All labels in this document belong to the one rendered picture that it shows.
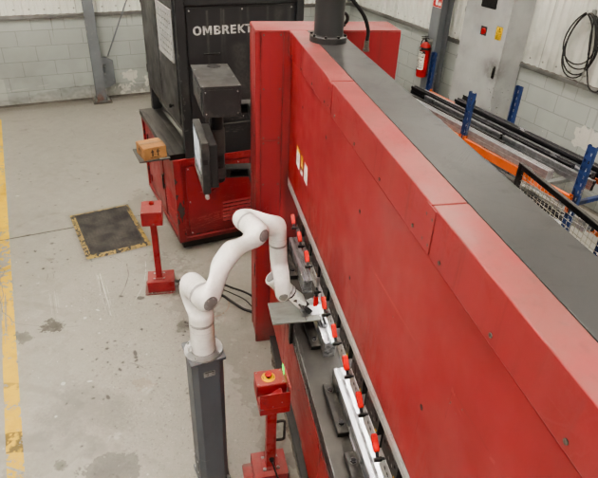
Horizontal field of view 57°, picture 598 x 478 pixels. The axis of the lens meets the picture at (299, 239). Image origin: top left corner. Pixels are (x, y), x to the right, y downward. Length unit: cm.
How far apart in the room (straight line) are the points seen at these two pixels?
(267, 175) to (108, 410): 187
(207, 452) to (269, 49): 227
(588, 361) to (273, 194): 278
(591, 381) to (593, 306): 22
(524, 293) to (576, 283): 13
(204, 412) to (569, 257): 216
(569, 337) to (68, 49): 883
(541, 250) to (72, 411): 333
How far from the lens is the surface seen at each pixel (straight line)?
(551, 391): 110
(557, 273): 128
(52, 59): 944
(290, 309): 307
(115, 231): 577
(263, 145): 345
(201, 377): 286
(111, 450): 381
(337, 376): 276
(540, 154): 424
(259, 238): 249
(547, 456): 119
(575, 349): 110
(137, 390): 409
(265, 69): 330
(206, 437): 320
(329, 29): 297
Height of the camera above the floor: 296
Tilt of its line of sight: 32 degrees down
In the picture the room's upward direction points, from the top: 3 degrees clockwise
